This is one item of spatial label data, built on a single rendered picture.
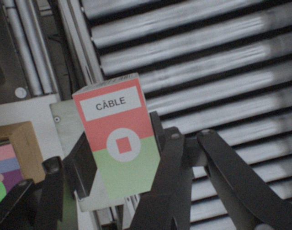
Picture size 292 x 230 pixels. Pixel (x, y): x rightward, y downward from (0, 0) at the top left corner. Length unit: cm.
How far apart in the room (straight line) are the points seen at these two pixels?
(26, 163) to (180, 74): 39
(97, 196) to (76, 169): 51
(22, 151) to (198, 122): 40
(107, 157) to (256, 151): 53
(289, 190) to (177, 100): 40
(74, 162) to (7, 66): 47
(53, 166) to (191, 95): 46
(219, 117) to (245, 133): 8
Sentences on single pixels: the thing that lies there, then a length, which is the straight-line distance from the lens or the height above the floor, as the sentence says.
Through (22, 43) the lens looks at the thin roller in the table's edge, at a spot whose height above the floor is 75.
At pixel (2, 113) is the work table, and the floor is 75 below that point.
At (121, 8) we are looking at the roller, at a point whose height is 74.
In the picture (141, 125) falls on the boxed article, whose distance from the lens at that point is 20.
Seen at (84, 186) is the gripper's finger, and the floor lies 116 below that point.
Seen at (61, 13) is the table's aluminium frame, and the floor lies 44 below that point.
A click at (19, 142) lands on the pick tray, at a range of 57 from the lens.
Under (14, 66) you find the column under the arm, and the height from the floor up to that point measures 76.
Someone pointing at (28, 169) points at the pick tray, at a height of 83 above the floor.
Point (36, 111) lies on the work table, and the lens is 62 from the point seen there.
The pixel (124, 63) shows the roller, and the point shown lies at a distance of 56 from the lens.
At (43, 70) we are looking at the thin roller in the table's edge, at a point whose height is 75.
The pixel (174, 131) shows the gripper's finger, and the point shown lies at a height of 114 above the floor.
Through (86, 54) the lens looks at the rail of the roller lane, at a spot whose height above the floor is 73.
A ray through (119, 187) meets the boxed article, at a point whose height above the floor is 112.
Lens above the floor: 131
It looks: 76 degrees down
